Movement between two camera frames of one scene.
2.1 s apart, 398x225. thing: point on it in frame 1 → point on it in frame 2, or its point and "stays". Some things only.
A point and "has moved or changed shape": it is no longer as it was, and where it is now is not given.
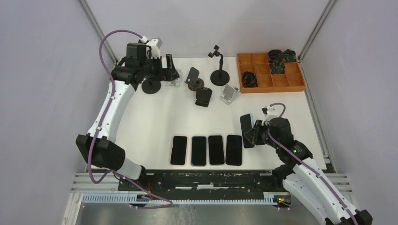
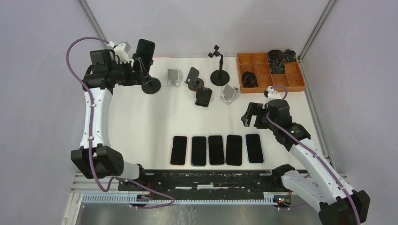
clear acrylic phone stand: x=176 y=82 stays
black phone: x=233 y=154 stays
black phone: x=216 y=150 stays
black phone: x=247 y=124 has moved or changed shape
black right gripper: x=253 y=135 → x=254 y=108
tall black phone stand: x=220 y=77 stays
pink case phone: x=179 y=155 stays
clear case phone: x=199 y=151 stays
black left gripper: x=174 y=74 → x=141 y=77
